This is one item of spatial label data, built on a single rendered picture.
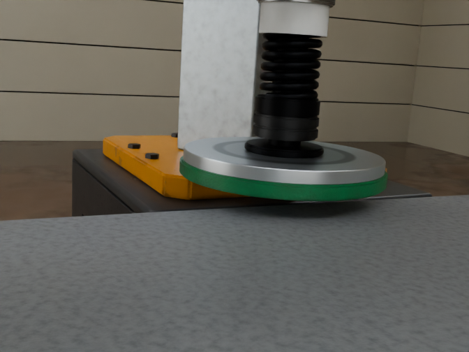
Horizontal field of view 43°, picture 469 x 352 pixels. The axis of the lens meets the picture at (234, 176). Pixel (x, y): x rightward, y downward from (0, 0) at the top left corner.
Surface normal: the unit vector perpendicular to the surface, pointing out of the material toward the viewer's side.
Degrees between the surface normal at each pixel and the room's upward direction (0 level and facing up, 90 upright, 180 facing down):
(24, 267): 0
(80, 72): 90
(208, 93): 90
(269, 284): 0
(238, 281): 0
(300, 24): 90
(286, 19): 90
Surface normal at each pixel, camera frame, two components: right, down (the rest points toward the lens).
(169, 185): -0.33, 0.17
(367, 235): 0.06, -0.98
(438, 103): -0.92, 0.02
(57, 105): 0.38, 0.21
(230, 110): -0.55, 0.13
